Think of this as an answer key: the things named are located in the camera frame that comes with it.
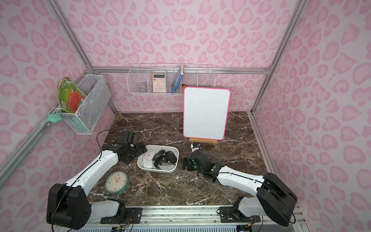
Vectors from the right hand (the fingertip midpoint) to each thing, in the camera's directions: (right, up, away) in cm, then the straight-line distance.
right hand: (186, 159), depth 83 cm
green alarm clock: (-40, -13, -1) cm, 42 cm away
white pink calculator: (-18, +48, +12) cm, 52 cm away
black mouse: (-18, +2, +7) cm, 19 cm away
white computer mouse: (-24, 0, +6) cm, 25 cm away
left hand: (-28, +5, +3) cm, 28 cm away
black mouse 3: (-15, -2, +7) cm, 17 cm away
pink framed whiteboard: (+12, +27, +6) cm, 30 cm away
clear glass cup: (-30, +45, +12) cm, 55 cm away
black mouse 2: (-10, 0, +8) cm, 13 cm away
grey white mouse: (-12, -4, +1) cm, 13 cm away
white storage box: (-8, +5, +9) cm, 13 cm away
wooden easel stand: (+4, +9, +17) cm, 19 cm away
